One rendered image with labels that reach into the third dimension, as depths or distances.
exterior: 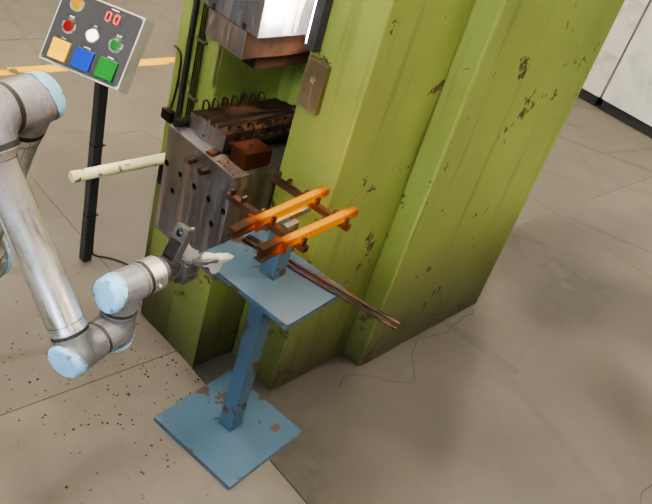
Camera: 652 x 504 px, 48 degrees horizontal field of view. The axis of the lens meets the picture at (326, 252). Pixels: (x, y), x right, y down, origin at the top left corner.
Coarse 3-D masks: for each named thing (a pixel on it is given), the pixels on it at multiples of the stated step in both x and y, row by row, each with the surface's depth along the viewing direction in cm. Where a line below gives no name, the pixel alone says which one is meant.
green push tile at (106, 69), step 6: (102, 60) 268; (108, 60) 268; (102, 66) 268; (108, 66) 268; (114, 66) 268; (96, 72) 269; (102, 72) 268; (108, 72) 268; (114, 72) 268; (102, 78) 268; (108, 78) 268
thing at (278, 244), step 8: (352, 208) 230; (328, 216) 222; (336, 216) 224; (344, 216) 225; (352, 216) 229; (312, 224) 217; (320, 224) 218; (328, 224) 219; (336, 224) 223; (296, 232) 211; (304, 232) 212; (312, 232) 214; (320, 232) 218; (272, 240) 203; (280, 240) 204; (288, 240) 207; (296, 240) 209; (264, 248) 199; (272, 248) 203; (280, 248) 205; (256, 256) 200; (264, 256) 202; (272, 256) 204
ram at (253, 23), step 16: (208, 0) 244; (224, 0) 239; (240, 0) 233; (256, 0) 228; (272, 0) 228; (288, 0) 233; (304, 0) 238; (224, 16) 241; (240, 16) 235; (256, 16) 230; (272, 16) 232; (288, 16) 237; (304, 16) 242; (256, 32) 232; (272, 32) 236; (288, 32) 241; (304, 32) 246
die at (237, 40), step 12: (216, 12) 243; (216, 24) 244; (228, 24) 240; (216, 36) 246; (228, 36) 242; (240, 36) 238; (252, 36) 238; (288, 36) 249; (300, 36) 253; (228, 48) 243; (240, 48) 239; (252, 48) 241; (264, 48) 245; (276, 48) 249; (288, 48) 253; (300, 48) 257
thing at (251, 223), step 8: (312, 192) 231; (320, 192) 233; (328, 192) 236; (296, 200) 225; (304, 200) 226; (312, 200) 230; (272, 208) 218; (280, 208) 219; (288, 208) 220; (296, 208) 224; (248, 216) 211; (256, 216) 212; (264, 216) 213; (272, 216) 215; (280, 216) 219; (232, 224) 205; (240, 224) 206; (248, 224) 207; (256, 224) 210; (264, 224) 214; (232, 232) 204; (240, 232) 207; (248, 232) 209
